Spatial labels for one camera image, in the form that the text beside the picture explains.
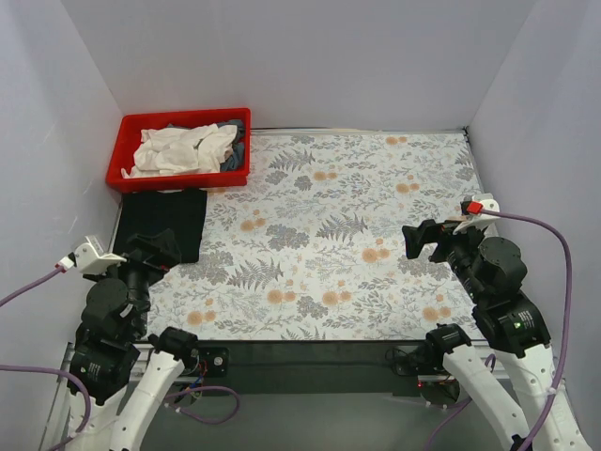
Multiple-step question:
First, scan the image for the folded black t shirt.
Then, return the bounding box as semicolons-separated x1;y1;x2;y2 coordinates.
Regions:
113;189;208;264

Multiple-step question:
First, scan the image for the floral patterned table mat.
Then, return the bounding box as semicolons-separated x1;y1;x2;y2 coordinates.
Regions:
148;132;481;340

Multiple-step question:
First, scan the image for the red plastic bin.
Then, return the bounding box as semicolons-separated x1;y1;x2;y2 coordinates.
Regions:
105;107;252;194

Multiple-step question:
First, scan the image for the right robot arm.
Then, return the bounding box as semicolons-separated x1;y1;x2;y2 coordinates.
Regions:
402;220;590;450

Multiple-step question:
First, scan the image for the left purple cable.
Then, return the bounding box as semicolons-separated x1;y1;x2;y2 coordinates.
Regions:
0;270;241;451

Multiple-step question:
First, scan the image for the blue grey t shirt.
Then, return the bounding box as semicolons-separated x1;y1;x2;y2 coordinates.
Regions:
162;119;246;174

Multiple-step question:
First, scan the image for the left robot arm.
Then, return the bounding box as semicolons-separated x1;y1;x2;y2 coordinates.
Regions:
65;229;200;450

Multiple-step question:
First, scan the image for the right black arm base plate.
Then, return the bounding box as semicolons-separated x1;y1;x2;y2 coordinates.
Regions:
384;346;448;376

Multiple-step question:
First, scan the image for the cream white t shirt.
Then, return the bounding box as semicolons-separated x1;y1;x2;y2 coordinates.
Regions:
120;123;241;179

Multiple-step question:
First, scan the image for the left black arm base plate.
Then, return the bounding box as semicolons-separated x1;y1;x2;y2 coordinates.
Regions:
182;347;230;378

